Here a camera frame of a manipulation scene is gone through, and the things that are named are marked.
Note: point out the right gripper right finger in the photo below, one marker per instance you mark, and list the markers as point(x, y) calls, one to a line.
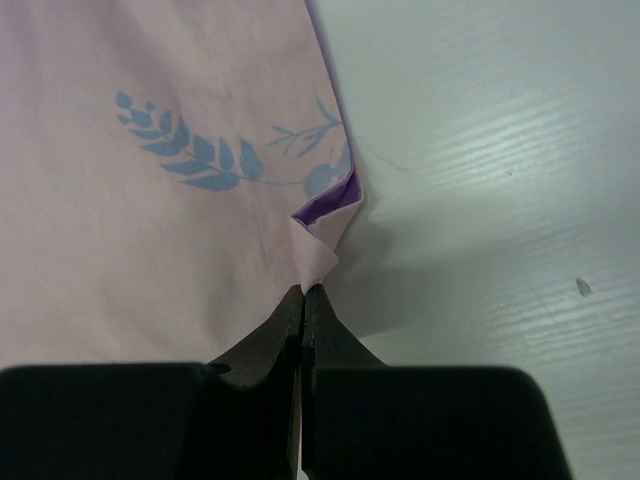
point(364, 419)

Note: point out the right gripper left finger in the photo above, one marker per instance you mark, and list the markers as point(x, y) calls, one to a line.
point(231, 418)

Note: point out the pink cloth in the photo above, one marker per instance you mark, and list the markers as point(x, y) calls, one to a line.
point(169, 169)

